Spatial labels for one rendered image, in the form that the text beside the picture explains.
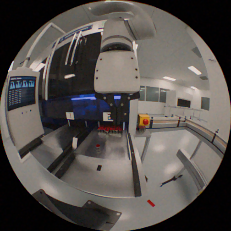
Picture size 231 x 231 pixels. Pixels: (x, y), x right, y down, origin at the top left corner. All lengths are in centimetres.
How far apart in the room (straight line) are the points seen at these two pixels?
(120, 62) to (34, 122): 94
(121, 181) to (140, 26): 44
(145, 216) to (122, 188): 98
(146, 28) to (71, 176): 50
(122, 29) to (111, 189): 44
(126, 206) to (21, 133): 139
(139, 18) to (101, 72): 17
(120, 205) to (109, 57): 124
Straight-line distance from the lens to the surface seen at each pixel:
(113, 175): 29
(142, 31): 21
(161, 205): 128
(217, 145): 85
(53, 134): 67
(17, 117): 90
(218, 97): 147
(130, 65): 15
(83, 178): 30
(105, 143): 43
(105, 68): 15
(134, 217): 118
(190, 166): 107
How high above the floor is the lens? 114
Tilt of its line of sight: 14 degrees down
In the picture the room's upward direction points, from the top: straight up
